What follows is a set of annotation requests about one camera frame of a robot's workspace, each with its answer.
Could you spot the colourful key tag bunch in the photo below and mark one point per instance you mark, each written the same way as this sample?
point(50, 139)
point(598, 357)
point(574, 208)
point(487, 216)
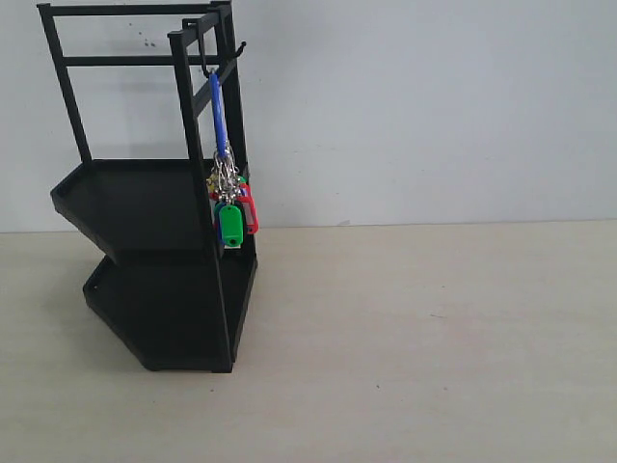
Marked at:
point(234, 211)

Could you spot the black two-tier metal rack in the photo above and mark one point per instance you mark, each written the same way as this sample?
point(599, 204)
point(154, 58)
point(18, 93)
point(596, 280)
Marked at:
point(167, 287)

